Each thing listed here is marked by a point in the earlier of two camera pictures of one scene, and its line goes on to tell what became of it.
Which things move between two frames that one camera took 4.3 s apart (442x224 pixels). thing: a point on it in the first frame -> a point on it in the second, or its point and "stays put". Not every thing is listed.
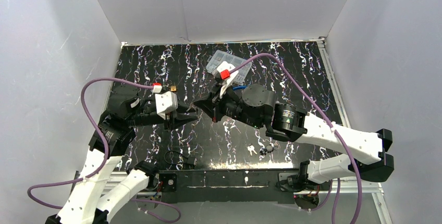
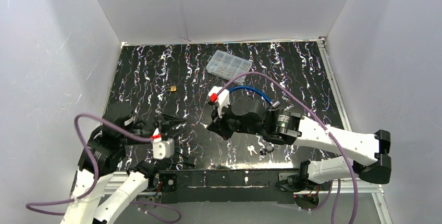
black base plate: (224, 186) stays put
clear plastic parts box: (215, 57) stays put
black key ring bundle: (269, 148) stays put
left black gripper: (169, 119) -> (158, 126)
